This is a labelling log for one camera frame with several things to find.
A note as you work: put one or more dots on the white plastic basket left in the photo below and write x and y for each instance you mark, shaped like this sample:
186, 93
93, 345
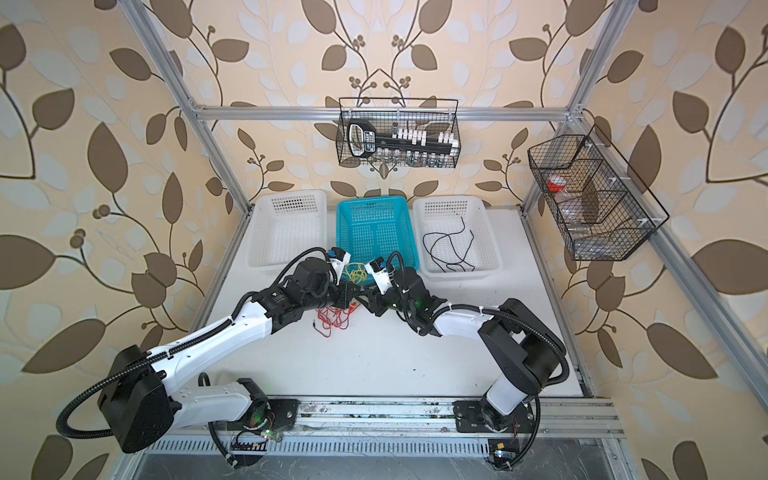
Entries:
286, 224

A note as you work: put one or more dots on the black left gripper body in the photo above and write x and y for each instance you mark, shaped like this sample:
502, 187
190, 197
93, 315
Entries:
329, 294

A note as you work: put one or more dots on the aluminium frame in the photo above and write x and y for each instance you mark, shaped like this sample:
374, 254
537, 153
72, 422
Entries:
633, 134

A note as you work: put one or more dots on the red object in basket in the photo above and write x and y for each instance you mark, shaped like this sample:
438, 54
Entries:
556, 183

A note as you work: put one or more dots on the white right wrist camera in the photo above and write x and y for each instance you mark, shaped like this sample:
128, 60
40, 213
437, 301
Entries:
378, 270

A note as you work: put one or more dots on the black wire basket back wall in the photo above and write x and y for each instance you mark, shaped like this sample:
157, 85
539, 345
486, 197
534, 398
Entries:
432, 114

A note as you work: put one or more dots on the black wire basket wall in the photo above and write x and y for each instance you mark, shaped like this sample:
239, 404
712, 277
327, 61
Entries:
432, 114
607, 210

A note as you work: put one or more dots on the teal plastic basket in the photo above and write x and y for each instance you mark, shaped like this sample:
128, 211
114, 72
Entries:
374, 227

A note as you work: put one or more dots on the black wire basket right wall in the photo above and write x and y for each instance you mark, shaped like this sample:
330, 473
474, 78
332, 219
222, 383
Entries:
607, 210

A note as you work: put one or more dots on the white plastic basket right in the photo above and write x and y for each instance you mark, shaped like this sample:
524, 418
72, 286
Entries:
455, 238

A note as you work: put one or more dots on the white plastic basket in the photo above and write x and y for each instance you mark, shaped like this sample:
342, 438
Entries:
286, 224
455, 238

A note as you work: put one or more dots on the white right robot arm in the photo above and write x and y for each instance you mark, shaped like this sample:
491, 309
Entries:
529, 355

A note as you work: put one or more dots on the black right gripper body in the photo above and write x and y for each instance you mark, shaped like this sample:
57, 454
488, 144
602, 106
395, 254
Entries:
391, 301

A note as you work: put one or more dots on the metal base rail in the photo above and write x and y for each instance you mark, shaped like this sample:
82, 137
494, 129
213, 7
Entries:
399, 427

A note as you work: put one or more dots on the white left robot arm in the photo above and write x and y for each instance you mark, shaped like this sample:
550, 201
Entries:
136, 402

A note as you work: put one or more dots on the black tool in basket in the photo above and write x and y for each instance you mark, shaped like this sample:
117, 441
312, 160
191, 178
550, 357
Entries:
364, 140

